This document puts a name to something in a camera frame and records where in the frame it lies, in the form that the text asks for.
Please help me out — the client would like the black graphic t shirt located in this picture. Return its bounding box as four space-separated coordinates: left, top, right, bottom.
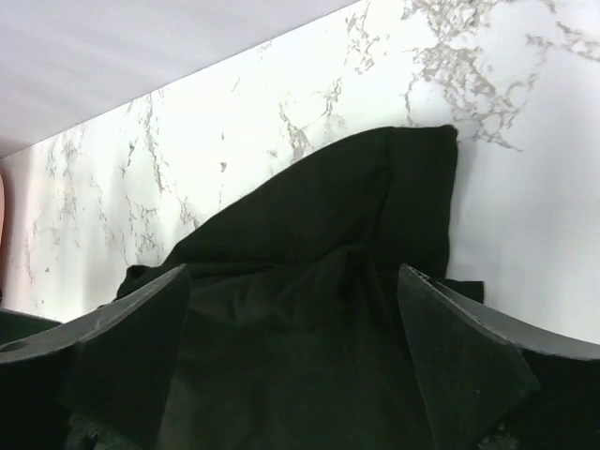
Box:
116 125 458 449

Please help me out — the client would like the pink three tier shelf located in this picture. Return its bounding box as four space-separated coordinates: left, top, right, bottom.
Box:
0 174 6 246

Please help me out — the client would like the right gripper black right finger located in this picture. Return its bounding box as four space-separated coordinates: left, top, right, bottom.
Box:
397 265 599 449

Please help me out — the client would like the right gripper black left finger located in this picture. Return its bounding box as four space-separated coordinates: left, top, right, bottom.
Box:
1 265 189 449

